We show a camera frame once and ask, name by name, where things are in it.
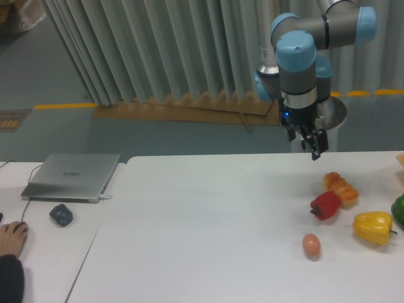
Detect grey pleated curtain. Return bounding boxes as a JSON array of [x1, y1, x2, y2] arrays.
[[40, 1, 403, 105]]

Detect silver laptop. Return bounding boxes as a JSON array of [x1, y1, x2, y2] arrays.
[[21, 153, 120, 203]]

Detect yellow woven basket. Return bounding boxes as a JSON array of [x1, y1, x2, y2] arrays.
[[396, 153, 404, 167]]

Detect black computer mouse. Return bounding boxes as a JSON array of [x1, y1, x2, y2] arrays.
[[16, 222, 28, 234]]

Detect orange bread loaf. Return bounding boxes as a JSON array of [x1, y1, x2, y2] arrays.
[[323, 172, 359, 209]]

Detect white laptop plug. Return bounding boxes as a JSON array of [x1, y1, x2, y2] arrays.
[[99, 194, 113, 201]]

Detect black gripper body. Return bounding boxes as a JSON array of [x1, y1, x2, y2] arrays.
[[278, 98, 321, 142]]

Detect person's bare hand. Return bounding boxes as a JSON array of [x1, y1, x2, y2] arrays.
[[0, 221, 28, 258]]

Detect yellow bell pepper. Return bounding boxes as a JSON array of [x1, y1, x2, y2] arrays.
[[352, 211, 397, 246]]

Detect green bell pepper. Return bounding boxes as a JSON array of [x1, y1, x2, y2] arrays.
[[391, 195, 404, 228]]

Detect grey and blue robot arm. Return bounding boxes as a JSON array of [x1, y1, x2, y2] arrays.
[[254, 1, 377, 160]]

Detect brown cardboard sheet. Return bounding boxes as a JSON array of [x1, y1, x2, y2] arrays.
[[92, 102, 279, 132]]

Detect red bell pepper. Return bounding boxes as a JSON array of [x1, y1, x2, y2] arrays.
[[310, 191, 342, 220]]

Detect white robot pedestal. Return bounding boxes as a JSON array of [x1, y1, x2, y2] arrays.
[[290, 96, 347, 153]]

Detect brown egg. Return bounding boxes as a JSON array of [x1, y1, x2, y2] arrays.
[[302, 234, 321, 256]]

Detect black mouse cable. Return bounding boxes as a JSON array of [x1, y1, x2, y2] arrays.
[[0, 160, 44, 223]]

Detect black small case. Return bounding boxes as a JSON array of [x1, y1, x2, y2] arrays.
[[49, 204, 74, 227]]

